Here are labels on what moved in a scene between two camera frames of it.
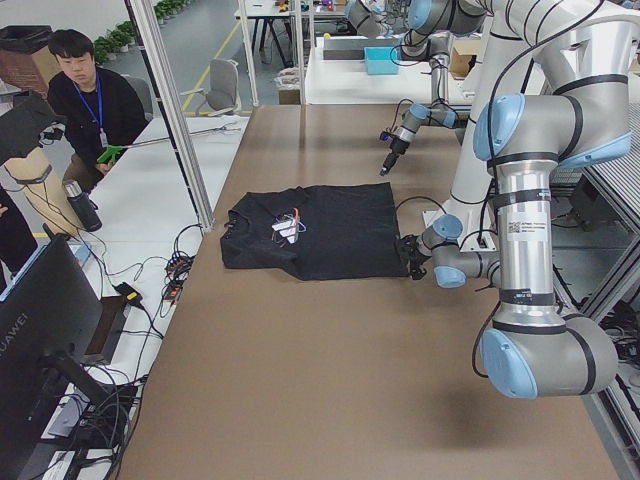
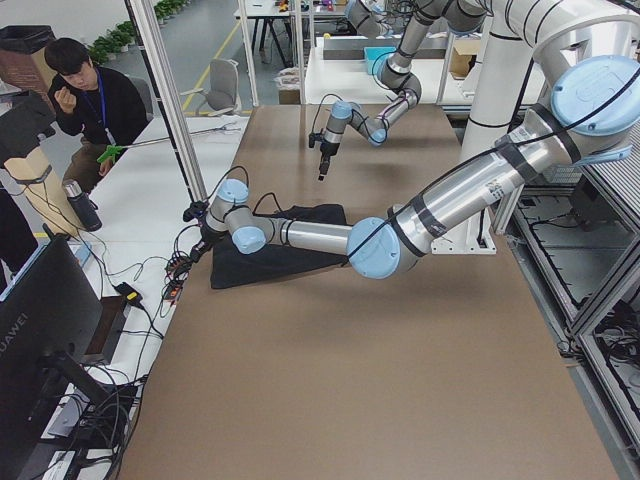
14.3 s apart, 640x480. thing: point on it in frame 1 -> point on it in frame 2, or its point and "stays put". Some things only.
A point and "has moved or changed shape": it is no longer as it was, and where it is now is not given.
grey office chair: (221, 94) stays put
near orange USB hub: (173, 289) stays put
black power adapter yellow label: (131, 295) stays put
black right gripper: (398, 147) -> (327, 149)
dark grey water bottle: (83, 207) stays put
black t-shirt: (325, 231) has moved or changed shape
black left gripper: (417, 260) -> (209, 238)
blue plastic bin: (382, 60) stays put
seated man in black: (100, 111) stays put
